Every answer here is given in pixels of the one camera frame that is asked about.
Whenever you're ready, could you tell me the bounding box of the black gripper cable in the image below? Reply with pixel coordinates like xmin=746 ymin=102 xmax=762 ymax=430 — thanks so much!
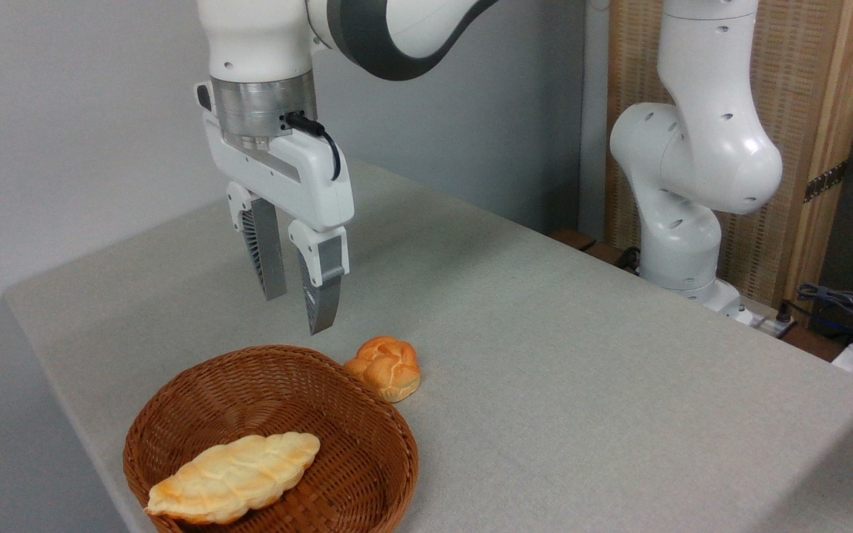
xmin=284 ymin=111 xmax=343 ymax=183

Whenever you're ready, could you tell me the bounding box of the grey tablecloth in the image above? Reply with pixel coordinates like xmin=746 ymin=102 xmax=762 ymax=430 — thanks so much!
xmin=3 ymin=158 xmax=853 ymax=533

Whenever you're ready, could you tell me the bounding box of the long braided bread loaf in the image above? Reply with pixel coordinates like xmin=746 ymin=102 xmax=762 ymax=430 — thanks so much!
xmin=144 ymin=432 xmax=321 ymax=526

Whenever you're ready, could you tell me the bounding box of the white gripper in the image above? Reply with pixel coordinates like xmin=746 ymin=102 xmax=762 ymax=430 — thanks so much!
xmin=194 ymin=81 xmax=356 ymax=336

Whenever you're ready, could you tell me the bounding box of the brown wicker basket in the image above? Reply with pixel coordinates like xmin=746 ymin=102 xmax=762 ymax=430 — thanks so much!
xmin=123 ymin=345 xmax=420 ymax=533

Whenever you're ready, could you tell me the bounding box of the brown wooden block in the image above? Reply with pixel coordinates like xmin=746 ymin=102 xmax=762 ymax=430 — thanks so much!
xmin=548 ymin=227 xmax=598 ymax=252

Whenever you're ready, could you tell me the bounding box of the metal screen hinge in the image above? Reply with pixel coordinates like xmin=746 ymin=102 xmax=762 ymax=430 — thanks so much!
xmin=803 ymin=161 xmax=849 ymax=204

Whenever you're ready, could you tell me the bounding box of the white power strip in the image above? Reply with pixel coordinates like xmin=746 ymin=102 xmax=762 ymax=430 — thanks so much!
xmin=736 ymin=298 xmax=795 ymax=339

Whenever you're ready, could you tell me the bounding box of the bundle of dark cables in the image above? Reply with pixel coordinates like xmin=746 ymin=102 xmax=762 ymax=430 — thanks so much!
xmin=780 ymin=283 xmax=853 ymax=335

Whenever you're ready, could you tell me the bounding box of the round knotted bread roll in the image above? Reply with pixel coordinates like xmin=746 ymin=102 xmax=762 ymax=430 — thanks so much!
xmin=343 ymin=336 xmax=422 ymax=403

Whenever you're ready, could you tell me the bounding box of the wooden rattan folding screen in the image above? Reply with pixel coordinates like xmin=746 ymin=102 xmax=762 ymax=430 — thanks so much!
xmin=605 ymin=0 xmax=853 ymax=309

